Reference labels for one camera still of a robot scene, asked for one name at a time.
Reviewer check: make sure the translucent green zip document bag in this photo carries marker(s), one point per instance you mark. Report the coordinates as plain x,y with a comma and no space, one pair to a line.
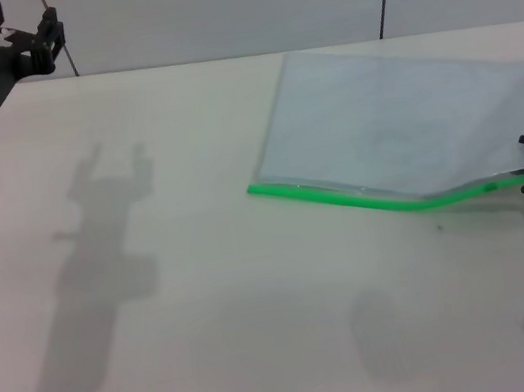
381,124

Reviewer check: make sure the green zip slider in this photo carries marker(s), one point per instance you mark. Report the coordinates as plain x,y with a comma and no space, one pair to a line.
490,187

